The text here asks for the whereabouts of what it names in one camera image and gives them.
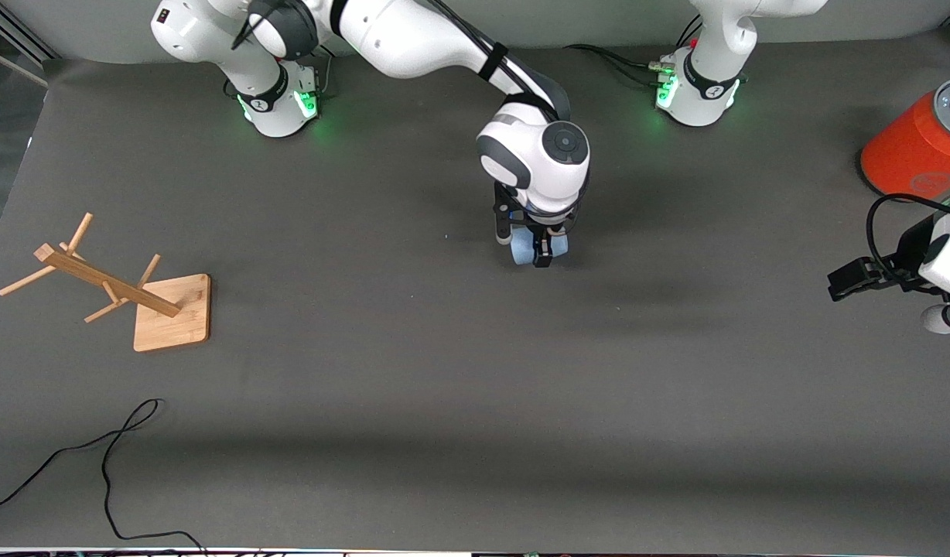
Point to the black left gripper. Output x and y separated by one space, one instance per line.
910 252

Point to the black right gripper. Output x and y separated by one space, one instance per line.
543 249

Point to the light blue plastic cup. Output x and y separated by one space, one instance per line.
523 251

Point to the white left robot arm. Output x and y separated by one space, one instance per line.
707 77

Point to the wooden cup rack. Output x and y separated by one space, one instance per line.
173 313

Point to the orange cylinder with grey lid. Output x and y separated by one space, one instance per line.
904 151

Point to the aluminium frame rail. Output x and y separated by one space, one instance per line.
18 35

